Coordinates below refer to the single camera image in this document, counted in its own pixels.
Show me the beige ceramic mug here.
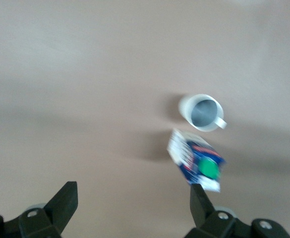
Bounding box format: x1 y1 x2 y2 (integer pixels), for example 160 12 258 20
178 93 228 133

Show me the blue white milk carton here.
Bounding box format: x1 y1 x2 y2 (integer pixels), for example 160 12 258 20
166 128 227 193

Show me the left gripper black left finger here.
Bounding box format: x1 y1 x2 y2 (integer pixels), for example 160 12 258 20
18 181 78 238

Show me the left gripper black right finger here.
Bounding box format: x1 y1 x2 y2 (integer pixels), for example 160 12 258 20
184 183 237 238

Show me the brown table cover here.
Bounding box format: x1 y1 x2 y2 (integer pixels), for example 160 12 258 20
0 0 290 238

